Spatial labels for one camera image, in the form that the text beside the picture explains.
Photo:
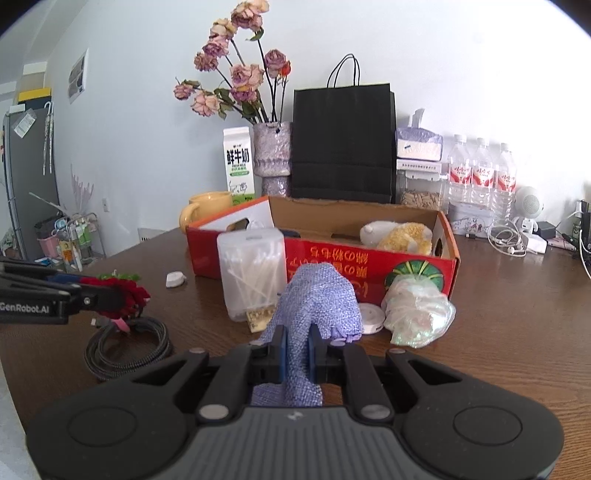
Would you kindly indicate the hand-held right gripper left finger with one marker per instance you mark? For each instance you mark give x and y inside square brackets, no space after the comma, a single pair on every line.
[280,360]

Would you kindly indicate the white ribbed bottle cap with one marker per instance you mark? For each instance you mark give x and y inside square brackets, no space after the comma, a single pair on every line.
[175,280]

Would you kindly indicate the gold card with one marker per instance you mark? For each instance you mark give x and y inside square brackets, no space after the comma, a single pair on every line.
[258,321]

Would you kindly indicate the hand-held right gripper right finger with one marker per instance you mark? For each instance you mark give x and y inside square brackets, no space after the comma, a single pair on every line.
[314,360]

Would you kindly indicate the red label water bottle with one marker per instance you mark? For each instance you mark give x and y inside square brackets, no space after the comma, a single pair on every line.
[503,182]
[481,177]
[459,173]

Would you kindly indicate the yellow mug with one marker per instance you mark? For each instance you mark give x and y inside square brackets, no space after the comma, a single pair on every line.
[212,205]

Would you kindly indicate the pink feather decoration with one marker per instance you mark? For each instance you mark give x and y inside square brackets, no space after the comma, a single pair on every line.
[82,191]

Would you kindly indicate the dried pink roses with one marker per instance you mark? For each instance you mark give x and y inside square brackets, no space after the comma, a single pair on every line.
[244,78]

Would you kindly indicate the white wall vent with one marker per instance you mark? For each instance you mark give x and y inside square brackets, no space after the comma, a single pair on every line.
[154,234]

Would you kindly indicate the iridescent plastic bag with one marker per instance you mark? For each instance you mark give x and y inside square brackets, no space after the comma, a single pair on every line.
[415,314]

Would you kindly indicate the pink flat case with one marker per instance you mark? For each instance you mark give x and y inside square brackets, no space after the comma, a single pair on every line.
[561,242]

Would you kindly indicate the white printed tin box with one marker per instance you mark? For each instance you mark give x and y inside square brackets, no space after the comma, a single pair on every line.
[466,224]

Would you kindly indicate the grey refrigerator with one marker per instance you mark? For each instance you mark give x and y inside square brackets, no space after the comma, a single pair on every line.
[27,184]

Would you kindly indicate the red cardboard box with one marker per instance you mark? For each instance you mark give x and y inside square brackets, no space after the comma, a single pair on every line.
[207,249]

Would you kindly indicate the black paper bag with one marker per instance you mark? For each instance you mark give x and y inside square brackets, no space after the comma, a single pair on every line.
[341,138]

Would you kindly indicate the black power adapter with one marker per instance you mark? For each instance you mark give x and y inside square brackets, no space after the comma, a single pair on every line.
[547,229]

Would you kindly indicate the clear cotton swab box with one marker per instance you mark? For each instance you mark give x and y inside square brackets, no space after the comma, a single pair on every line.
[249,267]

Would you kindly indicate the purple woven cloth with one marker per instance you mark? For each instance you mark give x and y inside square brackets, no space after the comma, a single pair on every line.
[318,300]

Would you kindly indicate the white and yellow plush toy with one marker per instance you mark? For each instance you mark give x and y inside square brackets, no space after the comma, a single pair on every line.
[406,235]

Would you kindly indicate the black upright device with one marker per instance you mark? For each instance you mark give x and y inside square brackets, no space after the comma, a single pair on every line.
[585,240]

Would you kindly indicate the purple tissue pack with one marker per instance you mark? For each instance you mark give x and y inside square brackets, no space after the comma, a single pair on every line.
[418,145]

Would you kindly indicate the red artificial rose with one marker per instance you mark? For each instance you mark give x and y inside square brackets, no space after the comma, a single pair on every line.
[136,293]

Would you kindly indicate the white round disc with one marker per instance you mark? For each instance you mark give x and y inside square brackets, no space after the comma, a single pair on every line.
[369,318]

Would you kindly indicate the white wall panel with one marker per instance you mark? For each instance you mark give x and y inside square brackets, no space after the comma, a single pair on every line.
[78,76]

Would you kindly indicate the white charger block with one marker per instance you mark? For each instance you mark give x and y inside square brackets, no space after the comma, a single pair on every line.
[535,244]

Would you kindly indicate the white wall socket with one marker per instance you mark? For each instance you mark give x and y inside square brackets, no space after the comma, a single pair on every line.
[106,205]

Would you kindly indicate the white round robot speaker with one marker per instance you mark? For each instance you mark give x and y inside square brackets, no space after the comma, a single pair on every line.
[528,203]

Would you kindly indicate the hanging folded umbrella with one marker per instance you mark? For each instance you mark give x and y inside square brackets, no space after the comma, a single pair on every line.
[48,138]

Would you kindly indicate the white milk carton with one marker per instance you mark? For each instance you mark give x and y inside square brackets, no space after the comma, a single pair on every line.
[238,161]

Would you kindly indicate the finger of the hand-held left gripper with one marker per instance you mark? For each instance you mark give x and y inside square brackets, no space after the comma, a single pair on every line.
[69,279]
[97,297]

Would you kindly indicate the purple textured vase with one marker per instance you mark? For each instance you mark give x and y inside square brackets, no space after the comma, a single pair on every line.
[272,152]

